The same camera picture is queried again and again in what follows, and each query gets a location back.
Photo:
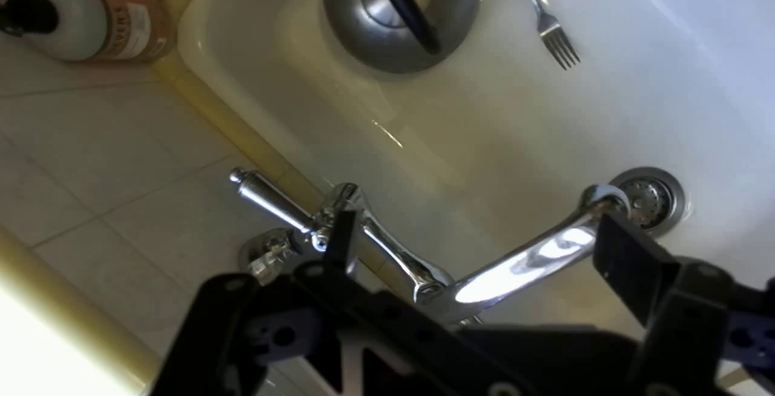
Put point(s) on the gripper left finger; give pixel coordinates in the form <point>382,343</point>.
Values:
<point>218,335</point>

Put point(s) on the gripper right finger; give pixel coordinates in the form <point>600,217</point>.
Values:
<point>678,323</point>

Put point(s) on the chrome faucet spout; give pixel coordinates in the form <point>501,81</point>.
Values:
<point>533,260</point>

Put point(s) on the chrome faucet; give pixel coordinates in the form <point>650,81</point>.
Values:
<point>418,275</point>

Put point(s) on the metal sink drain strainer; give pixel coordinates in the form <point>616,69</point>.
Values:
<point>657,202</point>

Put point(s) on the white sink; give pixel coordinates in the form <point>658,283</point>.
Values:
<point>484,129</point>

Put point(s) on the silver fork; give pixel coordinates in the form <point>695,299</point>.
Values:
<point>548,23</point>

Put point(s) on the soap bottle with black pump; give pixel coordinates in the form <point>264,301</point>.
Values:
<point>85,20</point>

